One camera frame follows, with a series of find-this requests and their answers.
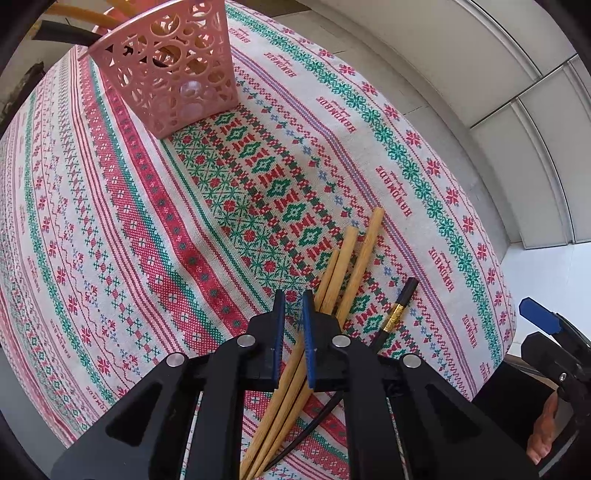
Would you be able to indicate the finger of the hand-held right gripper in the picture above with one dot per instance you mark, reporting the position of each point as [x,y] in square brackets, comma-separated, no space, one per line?
[538,314]

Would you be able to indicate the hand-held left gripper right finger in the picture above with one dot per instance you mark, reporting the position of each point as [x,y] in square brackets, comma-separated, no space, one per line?
[309,337]

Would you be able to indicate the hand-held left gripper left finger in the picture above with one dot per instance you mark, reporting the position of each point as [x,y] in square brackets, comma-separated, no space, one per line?
[278,332]

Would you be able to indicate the black chopstick with gold band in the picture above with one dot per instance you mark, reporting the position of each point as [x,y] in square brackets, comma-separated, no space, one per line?
[398,307]

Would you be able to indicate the pink perforated utensil holder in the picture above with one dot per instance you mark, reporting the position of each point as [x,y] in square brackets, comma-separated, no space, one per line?
[184,106]

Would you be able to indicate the person's right hand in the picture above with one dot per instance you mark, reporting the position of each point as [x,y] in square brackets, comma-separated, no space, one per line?
[544,434]

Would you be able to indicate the patterned red green tablecloth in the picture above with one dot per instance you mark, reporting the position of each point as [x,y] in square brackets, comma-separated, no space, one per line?
[138,258]

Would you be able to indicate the white base cabinets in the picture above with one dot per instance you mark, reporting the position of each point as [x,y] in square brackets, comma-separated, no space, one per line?
[461,83]

